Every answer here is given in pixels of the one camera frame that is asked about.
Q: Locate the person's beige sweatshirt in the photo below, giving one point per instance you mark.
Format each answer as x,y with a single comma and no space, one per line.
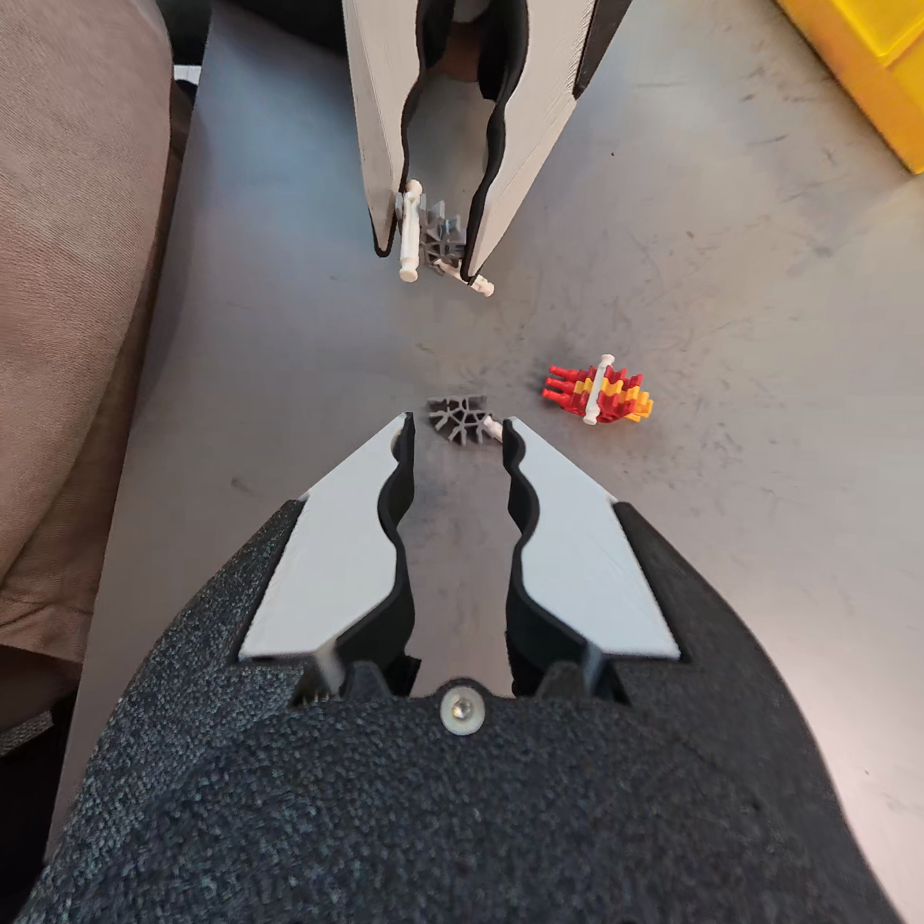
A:
72,289

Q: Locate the large yellow plastic bin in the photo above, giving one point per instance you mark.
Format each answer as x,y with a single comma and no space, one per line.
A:
866,58

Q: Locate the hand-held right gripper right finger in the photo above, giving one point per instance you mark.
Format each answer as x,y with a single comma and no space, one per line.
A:
592,577

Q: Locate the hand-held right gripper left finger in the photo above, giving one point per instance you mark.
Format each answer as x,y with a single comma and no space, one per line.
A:
325,577

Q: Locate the red and yellow connector stack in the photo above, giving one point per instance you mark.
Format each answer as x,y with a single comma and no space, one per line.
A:
628,393

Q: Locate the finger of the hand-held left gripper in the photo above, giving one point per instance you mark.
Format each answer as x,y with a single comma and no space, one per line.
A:
538,123
375,108

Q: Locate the grey snowflake connector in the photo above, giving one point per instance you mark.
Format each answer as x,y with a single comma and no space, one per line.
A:
458,419
442,242

